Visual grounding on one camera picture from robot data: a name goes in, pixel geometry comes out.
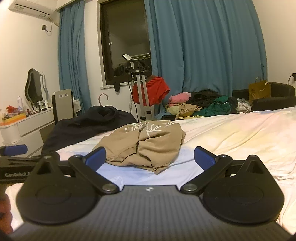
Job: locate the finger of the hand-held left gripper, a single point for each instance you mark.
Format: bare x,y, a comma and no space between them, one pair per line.
16,149

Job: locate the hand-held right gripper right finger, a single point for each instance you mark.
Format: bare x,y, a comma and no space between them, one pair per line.
203,158

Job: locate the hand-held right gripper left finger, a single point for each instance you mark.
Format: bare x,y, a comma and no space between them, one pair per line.
96,157

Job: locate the khaki printed t-shirt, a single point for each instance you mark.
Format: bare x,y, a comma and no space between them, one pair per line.
143,143

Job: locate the white clothes hanger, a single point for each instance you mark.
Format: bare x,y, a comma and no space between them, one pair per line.
103,98

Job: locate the person's left hand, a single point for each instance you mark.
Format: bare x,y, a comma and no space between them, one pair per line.
4,223

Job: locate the white dresser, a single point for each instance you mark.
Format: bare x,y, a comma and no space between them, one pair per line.
25,127

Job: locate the orange box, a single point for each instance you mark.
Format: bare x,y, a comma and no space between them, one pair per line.
13,117

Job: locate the dark navy garment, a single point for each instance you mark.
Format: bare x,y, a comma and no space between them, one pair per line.
92,125

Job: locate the bed with pastel sheet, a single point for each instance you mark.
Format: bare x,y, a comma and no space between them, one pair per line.
242,139

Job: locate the white spray bottle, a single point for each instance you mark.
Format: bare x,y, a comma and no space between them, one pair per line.
20,103

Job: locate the beige cloth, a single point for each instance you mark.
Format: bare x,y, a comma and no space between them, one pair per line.
185,109

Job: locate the black cloth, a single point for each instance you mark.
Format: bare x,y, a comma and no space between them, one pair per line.
204,98

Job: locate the beige backed chair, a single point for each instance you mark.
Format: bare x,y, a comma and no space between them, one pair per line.
63,104

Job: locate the pink cloth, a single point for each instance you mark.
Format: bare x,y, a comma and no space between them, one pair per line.
179,98

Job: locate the wavy framed mirror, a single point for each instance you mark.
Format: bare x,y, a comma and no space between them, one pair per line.
35,87

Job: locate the white crumpled cloth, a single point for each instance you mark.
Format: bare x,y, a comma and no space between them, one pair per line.
244,105

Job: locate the garment steamer stand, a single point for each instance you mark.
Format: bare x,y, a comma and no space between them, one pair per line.
141,92

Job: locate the red shirt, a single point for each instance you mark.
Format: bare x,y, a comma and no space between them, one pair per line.
153,91

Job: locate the brown paper bag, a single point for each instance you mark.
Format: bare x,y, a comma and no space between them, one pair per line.
259,90

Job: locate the black sofa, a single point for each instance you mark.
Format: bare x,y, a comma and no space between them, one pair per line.
275,97

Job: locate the narrow blue curtain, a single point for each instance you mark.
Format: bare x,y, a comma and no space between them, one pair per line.
71,64

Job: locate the wide blue curtain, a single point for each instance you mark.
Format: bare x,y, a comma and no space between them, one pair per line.
208,46

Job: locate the dark window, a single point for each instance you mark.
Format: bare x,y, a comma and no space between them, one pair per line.
124,39

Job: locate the white air conditioner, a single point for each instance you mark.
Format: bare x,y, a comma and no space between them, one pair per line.
30,7

